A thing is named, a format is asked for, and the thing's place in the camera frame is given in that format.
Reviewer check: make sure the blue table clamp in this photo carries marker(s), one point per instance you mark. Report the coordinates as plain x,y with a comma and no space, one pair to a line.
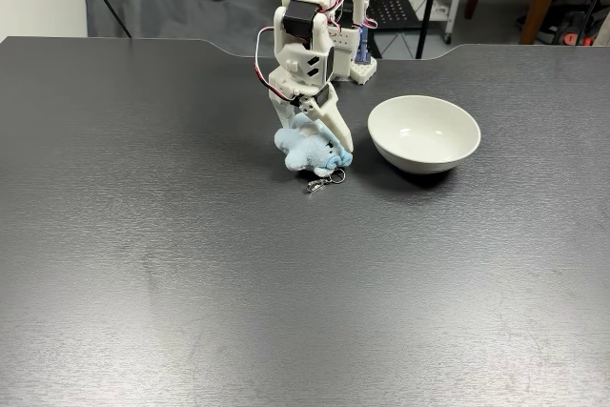
363,45

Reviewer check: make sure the black upright shelf pole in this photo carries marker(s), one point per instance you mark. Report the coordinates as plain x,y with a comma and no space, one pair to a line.
428,2

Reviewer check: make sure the black vacuum cleaner red parts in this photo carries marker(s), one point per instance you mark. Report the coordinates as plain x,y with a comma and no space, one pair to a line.
569,16

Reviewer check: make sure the white ceramic bowl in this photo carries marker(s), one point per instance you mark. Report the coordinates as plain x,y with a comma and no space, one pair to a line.
424,133

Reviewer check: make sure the grey cloth backdrop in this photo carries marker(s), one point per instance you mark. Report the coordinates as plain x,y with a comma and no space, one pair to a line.
190,2

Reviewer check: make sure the white plug on shelf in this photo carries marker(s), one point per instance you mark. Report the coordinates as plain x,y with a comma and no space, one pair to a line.
429,2

